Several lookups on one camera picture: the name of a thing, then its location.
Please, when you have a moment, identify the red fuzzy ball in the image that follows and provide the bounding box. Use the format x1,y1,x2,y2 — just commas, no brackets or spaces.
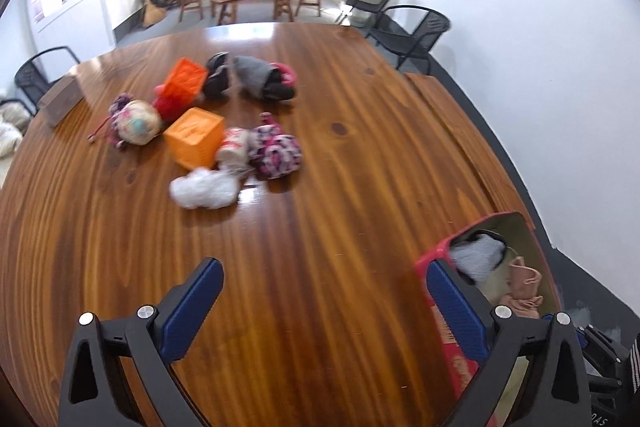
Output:
152,92,183,122

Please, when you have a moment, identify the purple leopard drawstring pouch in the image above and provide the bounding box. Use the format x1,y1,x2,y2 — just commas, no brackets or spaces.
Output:
109,93,133,118
248,112,303,180

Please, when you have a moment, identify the cream patterned drawstring pouch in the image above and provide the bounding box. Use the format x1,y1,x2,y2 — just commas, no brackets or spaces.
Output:
87,99,163,150

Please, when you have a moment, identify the orange embossed toy cube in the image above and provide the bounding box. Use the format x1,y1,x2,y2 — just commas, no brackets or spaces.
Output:
161,58,209,100
163,107,225,171

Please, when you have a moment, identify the light grey sock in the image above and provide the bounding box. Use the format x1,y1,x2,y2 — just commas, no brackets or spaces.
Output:
450,231,508,285

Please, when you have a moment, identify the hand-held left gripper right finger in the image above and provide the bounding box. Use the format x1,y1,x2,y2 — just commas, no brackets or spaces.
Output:
425,259,593,427

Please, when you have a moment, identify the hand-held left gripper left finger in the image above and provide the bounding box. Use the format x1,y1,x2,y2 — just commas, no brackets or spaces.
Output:
59,257,224,427

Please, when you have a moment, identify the straw broom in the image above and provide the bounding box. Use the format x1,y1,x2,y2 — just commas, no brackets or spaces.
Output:
142,2,166,28

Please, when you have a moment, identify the peach fabric pouch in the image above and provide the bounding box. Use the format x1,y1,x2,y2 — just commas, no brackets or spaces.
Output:
492,257,543,320

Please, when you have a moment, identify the clear bag with white roll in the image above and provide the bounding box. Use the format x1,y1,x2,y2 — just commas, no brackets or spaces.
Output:
216,127,251,170

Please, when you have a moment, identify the dark brown sock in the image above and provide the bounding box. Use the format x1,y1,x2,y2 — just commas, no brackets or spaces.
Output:
260,74,297,102

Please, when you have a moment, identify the red cardboard box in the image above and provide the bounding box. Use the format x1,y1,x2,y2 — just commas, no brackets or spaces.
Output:
414,211,563,427

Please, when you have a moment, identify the white plastic bag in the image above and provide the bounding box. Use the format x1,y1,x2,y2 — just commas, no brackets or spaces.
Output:
169,167,240,210

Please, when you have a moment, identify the small grey-brown box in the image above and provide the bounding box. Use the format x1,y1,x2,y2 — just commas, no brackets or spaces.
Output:
37,74,83,128

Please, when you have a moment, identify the black sock with white trim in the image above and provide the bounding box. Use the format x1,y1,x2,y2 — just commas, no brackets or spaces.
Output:
202,52,233,98

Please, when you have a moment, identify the long wooden bench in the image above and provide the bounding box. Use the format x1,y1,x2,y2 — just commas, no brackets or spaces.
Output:
404,72,536,233

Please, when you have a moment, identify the white cloth bundle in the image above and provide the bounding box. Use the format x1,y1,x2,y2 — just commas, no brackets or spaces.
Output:
0,99,33,158

